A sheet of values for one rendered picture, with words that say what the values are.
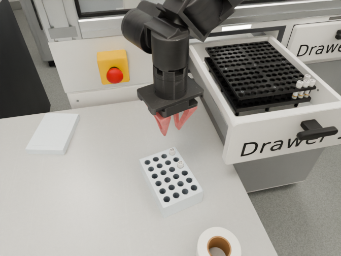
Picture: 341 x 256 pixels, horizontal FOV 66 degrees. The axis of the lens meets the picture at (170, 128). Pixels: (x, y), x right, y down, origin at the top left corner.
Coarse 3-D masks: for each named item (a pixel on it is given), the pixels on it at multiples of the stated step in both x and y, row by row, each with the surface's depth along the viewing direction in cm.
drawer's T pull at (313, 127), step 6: (306, 120) 47; (312, 120) 47; (306, 126) 46; (312, 126) 46; (318, 126) 46; (330, 126) 46; (300, 132) 45; (306, 132) 44; (312, 132) 44; (318, 132) 45; (324, 132) 45; (330, 132) 45; (336, 132) 45; (300, 138) 44; (306, 138) 45; (312, 138) 45
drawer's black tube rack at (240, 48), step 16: (208, 48) 69; (224, 48) 68; (240, 48) 68; (256, 48) 68; (272, 48) 69; (208, 64) 69; (224, 64) 63; (240, 64) 63; (256, 64) 63; (272, 64) 63; (288, 64) 64; (224, 80) 63; (240, 80) 58; (256, 80) 58; (272, 80) 59; (288, 80) 58; (240, 96) 55; (272, 96) 57; (288, 96) 58
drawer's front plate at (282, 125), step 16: (272, 112) 46; (288, 112) 46; (304, 112) 46; (320, 112) 46; (336, 112) 47; (240, 128) 45; (256, 128) 45; (272, 128) 46; (288, 128) 47; (336, 128) 51; (240, 144) 48; (272, 144) 50; (304, 144) 52; (320, 144) 54; (336, 144) 55; (224, 160) 51; (240, 160) 51
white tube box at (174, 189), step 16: (144, 160) 55; (160, 160) 55; (176, 160) 56; (144, 176) 55; (160, 176) 52; (176, 176) 53; (192, 176) 52; (160, 192) 51; (176, 192) 49; (192, 192) 49; (160, 208) 49; (176, 208) 49
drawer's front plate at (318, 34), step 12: (312, 24) 72; (324, 24) 72; (336, 24) 73; (300, 36) 73; (312, 36) 74; (324, 36) 75; (288, 48) 76; (324, 48) 78; (336, 48) 79; (300, 60) 79
